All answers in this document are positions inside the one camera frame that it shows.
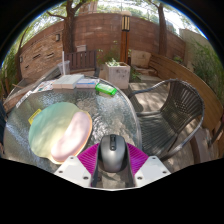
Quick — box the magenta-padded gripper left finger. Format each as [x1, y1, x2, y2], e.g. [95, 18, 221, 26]
[54, 143, 102, 188]

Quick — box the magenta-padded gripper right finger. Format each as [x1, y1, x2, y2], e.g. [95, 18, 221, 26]
[125, 143, 172, 188]

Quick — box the dark grey computer mouse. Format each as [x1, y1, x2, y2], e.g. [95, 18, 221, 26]
[98, 133, 129, 173]

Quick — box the pastel rainbow mouse pad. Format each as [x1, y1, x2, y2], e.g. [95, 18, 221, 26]
[27, 101, 93, 165]

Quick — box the dark wicker armchair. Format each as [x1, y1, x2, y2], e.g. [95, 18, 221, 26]
[128, 78, 205, 161]

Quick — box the green plastic box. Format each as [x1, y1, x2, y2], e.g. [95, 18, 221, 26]
[95, 82, 118, 97]

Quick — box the blue and white booklet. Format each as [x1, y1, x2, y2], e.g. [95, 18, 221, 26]
[75, 77, 100, 89]

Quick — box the white printed strip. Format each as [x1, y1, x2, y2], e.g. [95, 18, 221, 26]
[14, 89, 34, 109]

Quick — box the black metal chair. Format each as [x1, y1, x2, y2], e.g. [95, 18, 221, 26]
[0, 99, 8, 148]

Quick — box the colourful printed magazine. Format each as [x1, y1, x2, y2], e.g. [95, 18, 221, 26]
[31, 79, 56, 94]

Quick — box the curved wooden bench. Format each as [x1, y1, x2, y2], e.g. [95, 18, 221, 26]
[148, 53, 224, 134]

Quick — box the stone water trough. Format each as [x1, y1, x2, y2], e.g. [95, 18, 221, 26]
[3, 64, 64, 113]

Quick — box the concrete planter with plant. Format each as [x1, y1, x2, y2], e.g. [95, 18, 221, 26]
[104, 58, 132, 90]

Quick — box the clear plastic cup with straw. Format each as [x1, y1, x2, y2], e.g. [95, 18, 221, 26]
[57, 50, 72, 76]

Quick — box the dark wooden slatted chair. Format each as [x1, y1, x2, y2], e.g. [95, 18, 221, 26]
[63, 49, 101, 78]

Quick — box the beige stone block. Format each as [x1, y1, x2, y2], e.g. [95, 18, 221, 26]
[130, 49, 153, 69]

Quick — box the thin leaning tree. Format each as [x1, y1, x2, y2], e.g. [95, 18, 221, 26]
[14, 26, 31, 83]

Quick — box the large forked tree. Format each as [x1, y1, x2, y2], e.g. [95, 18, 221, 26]
[46, 0, 98, 54]

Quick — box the tall slender tree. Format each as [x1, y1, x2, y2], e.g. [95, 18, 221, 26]
[146, 0, 169, 56]

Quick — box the grey wall box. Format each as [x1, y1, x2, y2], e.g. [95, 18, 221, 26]
[75, 44, 88, 53]

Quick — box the wooden lantern lamp post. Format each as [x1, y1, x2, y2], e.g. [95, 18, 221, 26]
[119, 10, 132, 64]

